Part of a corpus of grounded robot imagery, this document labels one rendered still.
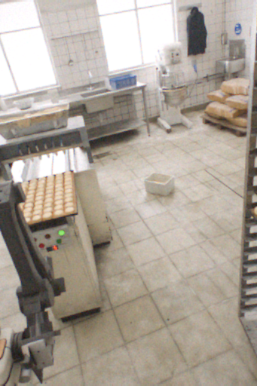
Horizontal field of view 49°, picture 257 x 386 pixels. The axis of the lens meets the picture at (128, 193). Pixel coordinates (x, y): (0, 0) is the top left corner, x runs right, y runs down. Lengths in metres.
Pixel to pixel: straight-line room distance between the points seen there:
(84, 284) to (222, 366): 0.95
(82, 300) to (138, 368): 0.55
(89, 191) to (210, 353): 1.43
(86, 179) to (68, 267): 0.76
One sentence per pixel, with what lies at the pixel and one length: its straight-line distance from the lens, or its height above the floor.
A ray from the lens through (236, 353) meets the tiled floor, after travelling 2.04.
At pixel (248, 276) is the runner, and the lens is 1.73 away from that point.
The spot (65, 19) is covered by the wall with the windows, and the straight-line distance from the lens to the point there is 5.40.
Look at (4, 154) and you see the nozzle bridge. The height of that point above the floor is 1.08.
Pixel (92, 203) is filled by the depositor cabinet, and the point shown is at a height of 0.52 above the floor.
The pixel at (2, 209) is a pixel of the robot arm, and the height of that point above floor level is 1.36.
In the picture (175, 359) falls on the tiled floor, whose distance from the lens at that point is 2.01.
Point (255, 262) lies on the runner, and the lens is 1.68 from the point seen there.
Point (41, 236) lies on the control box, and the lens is 1.70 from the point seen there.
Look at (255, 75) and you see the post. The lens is 1.21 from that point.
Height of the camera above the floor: 1.76
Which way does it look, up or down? 30 degrees down
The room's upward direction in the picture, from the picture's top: 11 degrees counter-clockwise
